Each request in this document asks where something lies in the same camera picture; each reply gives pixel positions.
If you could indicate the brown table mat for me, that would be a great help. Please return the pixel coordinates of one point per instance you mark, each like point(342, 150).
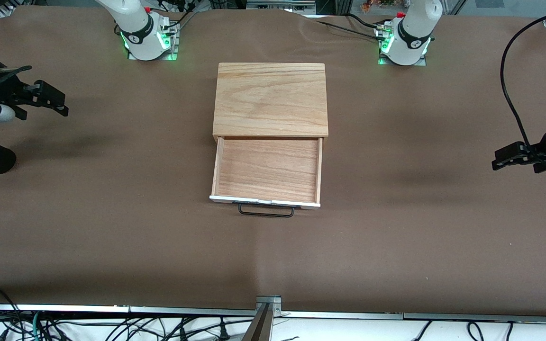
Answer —
point(112, 246)

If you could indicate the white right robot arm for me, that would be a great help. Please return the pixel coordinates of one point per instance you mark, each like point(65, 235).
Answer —
point(135, 23)

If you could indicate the aluminium camera mount post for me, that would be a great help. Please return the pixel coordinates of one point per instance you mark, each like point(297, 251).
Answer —
point(264, 327)

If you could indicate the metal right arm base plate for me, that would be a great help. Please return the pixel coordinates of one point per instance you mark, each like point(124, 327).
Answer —
point(174, 42)

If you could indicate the wooden drawer cabinet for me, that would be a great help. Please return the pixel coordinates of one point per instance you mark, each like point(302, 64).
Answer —
point(270, 99)

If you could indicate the aluminium table frame rail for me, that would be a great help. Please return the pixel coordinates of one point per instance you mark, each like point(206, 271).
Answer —
point(491, 318)
point(183, 311)
point(40, 308)

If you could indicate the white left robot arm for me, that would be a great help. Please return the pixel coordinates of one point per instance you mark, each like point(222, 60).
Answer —
point(413, 33)

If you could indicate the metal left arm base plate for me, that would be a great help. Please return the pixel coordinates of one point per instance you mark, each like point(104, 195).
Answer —
point(382, 60)

